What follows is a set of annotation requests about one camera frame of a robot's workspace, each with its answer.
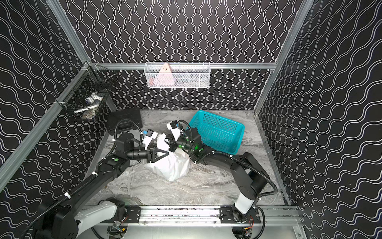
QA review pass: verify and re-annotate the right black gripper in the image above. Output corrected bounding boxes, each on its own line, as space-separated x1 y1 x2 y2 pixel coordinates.
159 133 195 153

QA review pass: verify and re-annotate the white plastic bag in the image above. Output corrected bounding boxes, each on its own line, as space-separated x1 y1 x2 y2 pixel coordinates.
144 133 191 181

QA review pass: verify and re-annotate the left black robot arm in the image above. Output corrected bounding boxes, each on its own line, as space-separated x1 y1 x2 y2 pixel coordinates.
26 131 169 239

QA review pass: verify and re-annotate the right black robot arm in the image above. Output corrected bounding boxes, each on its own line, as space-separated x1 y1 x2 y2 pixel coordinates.
166 128 269 222

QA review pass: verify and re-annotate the black plastic tool case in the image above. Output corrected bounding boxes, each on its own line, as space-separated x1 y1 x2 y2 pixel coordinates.
107 107 143 135

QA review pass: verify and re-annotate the teal plastic basket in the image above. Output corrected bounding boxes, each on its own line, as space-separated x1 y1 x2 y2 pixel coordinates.
190 111 245 154

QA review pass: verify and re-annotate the pink triangular card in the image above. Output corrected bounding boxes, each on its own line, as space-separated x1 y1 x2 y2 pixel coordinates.
153 63 175 87

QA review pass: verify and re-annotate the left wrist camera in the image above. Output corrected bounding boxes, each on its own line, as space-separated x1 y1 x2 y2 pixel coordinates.
143 128 158 149

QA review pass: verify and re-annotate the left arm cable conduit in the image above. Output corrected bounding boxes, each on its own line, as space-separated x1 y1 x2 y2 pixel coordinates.
19 119 144 239

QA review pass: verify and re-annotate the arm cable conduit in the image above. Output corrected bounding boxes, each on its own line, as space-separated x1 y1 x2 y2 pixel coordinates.
19 119 144 239
177 119 279 199

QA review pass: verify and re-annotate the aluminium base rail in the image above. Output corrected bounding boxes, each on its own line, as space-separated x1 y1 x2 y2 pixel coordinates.
98 206 299 227

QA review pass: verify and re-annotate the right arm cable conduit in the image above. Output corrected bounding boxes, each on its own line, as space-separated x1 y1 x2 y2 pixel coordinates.
177 119 279 199

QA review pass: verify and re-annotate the clear plastic wall bin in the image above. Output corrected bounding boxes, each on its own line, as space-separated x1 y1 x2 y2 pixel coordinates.
144 62 211 88

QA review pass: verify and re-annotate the black wire mesh basket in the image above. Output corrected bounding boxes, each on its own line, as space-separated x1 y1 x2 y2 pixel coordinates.
57 65 117 121

